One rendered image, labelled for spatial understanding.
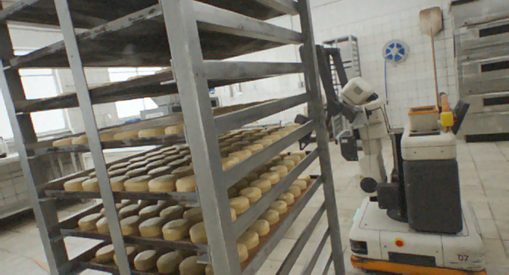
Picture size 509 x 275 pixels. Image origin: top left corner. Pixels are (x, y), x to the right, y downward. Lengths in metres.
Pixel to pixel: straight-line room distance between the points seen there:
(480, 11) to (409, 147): 3.45
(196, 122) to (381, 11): 5.80
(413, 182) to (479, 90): 3.31
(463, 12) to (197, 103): 4.75
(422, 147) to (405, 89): 4.28
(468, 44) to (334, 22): 2.37
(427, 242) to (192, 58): 1.71
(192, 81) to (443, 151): 1.53
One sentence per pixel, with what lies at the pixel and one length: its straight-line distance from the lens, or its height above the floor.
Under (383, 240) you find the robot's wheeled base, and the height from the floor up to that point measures 0.25.
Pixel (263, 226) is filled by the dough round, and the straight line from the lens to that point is 0.73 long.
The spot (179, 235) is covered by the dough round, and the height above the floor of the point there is 0.96.
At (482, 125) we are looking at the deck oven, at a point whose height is 0.24.
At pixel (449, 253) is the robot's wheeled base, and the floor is 0.21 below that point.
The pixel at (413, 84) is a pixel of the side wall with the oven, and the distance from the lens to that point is 6.03.
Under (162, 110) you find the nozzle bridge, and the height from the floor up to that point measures 1.15.
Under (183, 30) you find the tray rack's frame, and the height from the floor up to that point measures 1.28.
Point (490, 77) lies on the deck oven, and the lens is 5.03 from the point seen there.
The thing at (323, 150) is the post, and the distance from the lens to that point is 1.00.
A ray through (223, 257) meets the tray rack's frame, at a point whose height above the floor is 0.96.
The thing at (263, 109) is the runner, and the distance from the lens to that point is 0.66.
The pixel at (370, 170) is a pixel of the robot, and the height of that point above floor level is 0.59.
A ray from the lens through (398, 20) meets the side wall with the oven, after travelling 6.07.
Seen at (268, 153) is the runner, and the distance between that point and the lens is 0.66.
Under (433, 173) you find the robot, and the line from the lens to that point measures 1.84.
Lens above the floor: 1.19
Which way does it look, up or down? 8 degrees down
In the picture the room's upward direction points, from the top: 9 degrees counter-clockwise
